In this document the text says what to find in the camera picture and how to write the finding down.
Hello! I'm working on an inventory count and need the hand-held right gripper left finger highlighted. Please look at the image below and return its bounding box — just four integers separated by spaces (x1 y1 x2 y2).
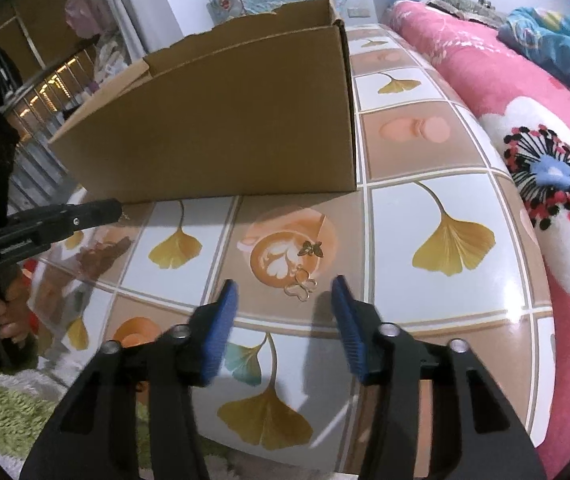
18 279 240 480

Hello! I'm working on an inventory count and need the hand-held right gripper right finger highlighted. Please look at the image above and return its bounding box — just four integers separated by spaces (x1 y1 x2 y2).
330 275 548 480

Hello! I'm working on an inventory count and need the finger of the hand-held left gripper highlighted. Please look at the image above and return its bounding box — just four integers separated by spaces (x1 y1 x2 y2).
8 198 122 234
0 225 79 279

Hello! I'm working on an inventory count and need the gold butterfly outline earring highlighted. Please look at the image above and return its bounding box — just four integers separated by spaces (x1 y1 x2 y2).
285 269 319 302

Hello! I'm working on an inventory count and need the brown cardboard box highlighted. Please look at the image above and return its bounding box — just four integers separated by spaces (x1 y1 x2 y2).
48 0 359 206

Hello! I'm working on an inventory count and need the person's left hand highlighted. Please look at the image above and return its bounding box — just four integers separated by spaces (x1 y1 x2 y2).
0 272 38 358

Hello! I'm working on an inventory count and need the clear plastic bag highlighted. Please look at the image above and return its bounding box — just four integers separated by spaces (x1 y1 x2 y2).
29 236 134 357

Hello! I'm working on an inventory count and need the dark hanging garment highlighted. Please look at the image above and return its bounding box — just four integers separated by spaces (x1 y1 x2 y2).
0 41 24 97

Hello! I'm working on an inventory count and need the green white shaggy rug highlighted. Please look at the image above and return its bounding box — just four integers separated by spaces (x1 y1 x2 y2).
0 359 83 463

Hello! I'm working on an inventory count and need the pink hanging garment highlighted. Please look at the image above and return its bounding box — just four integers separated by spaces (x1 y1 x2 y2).
64 0 104 39

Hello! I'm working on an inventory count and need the white curtain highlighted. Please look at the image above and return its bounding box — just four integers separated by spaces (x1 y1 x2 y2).
92 0 167 58

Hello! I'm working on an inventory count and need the pink floral blanket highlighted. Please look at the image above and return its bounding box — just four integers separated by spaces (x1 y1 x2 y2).
387 0 570 480

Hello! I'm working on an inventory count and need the grey patterned cloth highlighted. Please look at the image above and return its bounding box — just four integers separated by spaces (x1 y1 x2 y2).
425 0 512 27

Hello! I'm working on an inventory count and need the blue patterned blanket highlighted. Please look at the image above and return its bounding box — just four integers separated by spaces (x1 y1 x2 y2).
497 6 570 107

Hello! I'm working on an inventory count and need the railing with string lights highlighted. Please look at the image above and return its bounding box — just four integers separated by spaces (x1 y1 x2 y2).
9 51 100 137

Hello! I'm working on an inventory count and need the patchwork flower wall hanging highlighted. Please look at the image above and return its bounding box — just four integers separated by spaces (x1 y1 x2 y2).
207 0 247 27

